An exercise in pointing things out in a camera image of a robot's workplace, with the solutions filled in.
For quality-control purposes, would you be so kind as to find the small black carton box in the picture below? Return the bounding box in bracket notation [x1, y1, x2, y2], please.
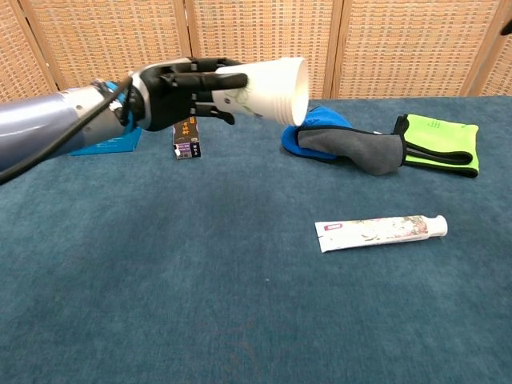
[172, 116, 203, 160]

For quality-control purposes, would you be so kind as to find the green cloth with black trim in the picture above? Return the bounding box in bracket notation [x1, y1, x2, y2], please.
[394, 113, 480, 179]

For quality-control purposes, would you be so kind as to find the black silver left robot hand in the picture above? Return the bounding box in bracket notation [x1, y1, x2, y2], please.
[134, 57, 249, 132]

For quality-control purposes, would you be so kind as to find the white toothpaste tube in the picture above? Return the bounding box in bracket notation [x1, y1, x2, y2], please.
[314, 214, 449, 254]

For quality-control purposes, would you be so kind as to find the woven bamboo folding screen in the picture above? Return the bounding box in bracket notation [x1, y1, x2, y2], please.
[0, 0, 512, 104]

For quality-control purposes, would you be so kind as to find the blue cookie box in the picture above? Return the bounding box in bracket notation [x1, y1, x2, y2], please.
[68, 126, 143, 156]

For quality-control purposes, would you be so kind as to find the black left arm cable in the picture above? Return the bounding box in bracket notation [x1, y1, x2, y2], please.
[0, 75, 135, 186]

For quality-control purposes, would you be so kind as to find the blue and grey cloth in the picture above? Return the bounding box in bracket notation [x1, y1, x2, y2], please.
[280, 106, 405, 177]

